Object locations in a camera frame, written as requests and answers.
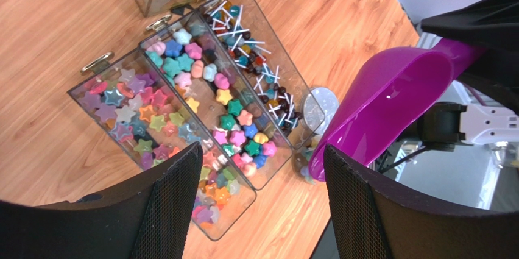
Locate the silver round jar lid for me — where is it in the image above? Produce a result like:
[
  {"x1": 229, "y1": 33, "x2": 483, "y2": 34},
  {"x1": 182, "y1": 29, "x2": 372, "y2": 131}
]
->
[{"x1": 303, "y1": 87, "x2": 339, "y2": 135}]

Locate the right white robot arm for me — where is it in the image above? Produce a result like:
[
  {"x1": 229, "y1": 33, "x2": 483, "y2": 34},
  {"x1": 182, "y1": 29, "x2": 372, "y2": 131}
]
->
[{"x1": 397, "y1": 0, "x2": 518, "y2": 151}]

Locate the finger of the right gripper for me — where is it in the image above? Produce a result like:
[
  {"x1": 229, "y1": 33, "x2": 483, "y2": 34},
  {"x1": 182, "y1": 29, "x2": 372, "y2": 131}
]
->
[{"x1": 421, "y1": 0, "x2": 518, "y2": 113}]

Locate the clear plastic jar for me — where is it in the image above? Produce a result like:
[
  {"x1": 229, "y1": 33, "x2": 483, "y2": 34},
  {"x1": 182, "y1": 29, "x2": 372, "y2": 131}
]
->
[{"x1": 292, "y1": 135, "x2": 322, "y2": 185}]

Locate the purple plastic scoop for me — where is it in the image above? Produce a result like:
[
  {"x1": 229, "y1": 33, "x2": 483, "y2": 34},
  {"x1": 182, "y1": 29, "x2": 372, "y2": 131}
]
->
[{"x1": 308, "y1": 38, "x2": 486, "y2": 182}]

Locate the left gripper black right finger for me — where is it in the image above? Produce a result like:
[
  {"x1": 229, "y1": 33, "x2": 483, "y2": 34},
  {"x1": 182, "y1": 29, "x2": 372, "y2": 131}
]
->
[{"x1": 323, "y1": 145, "x2": 518, "y2": 258}]

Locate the three-compartment clear candy box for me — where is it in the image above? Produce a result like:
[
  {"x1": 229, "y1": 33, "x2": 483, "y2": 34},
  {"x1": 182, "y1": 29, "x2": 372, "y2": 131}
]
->
[{"x1": 68, "y1": 0, "x2": 326, "y2": 241}]

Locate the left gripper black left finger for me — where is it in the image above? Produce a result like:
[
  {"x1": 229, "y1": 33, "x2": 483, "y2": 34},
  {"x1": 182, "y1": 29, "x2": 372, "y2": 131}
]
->
[{"x1": 1, "y1": 143, "x2": 203, "y2": 258}]

